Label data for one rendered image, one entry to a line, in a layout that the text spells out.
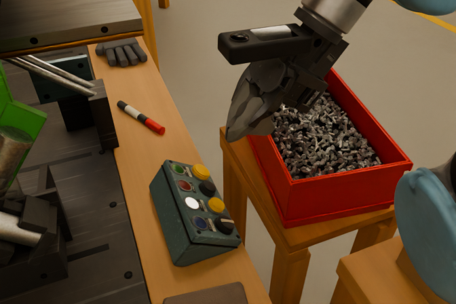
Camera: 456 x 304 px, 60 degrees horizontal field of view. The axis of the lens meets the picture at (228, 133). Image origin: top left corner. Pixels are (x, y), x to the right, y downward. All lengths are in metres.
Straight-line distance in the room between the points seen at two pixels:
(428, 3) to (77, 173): 0.55
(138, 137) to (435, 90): 2.26
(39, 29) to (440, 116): 2.24
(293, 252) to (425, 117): 1.88
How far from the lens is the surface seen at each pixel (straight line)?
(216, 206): 0.55
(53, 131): 0.80
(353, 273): 0.63
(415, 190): 0.37
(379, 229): 0.84
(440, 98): 2.70
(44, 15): 0.65
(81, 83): 0.68
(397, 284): 0.64
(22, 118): 0.50
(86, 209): 0.64
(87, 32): 0.60
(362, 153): 0.76
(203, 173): 0.60
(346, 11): 0.52
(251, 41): 0.49
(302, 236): 0.71
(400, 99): 2.58
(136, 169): 0.67
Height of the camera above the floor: 1.37
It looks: 40 degrees down
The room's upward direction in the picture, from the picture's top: straight up
